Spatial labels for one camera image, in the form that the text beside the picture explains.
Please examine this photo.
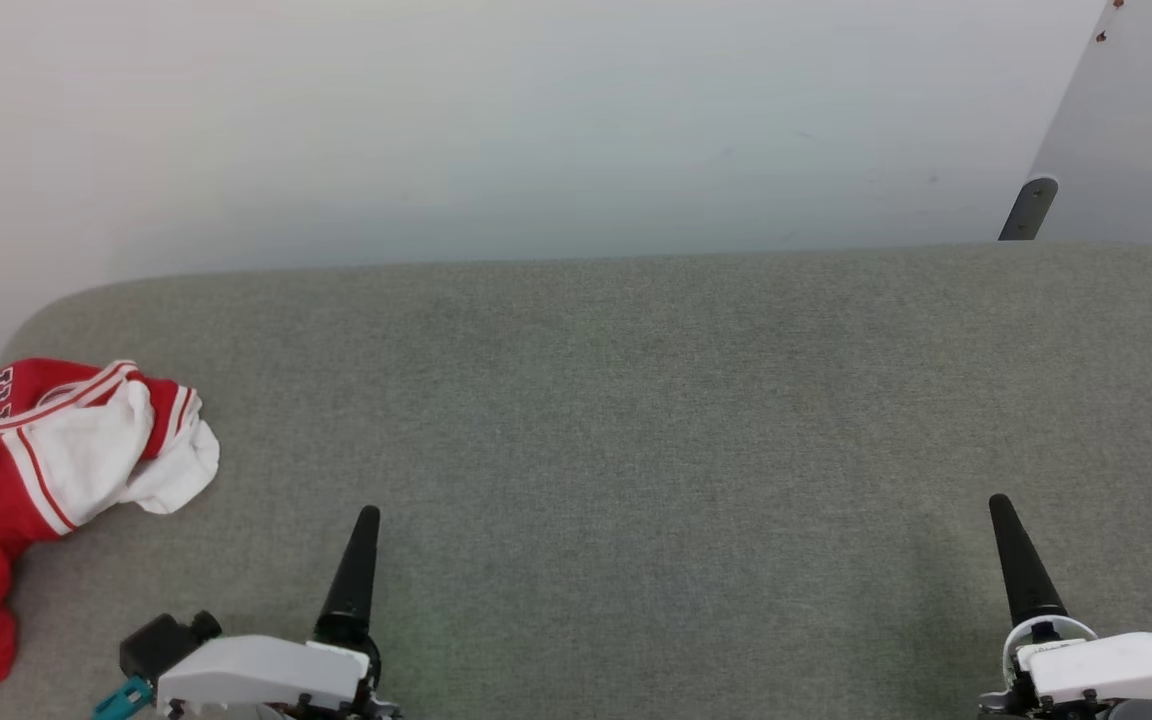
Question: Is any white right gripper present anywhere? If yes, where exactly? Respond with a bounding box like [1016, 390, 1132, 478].
[980, 493, 1152, 720]

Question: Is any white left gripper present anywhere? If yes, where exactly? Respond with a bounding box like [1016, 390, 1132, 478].
[156, 505, 403, 720]

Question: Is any grey fabric sofa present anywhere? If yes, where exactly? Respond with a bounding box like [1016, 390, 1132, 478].
[0, 240, 1152, 720]

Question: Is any teal cable connector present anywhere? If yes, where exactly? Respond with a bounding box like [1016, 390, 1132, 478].
[92, 676, 155, 720]

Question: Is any dark grey metal bracket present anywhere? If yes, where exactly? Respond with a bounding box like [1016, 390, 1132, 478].
[998, 176, 1059, 242]

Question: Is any white wall panel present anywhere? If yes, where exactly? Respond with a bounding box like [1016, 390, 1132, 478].
[1026, 0, 1152, 263]

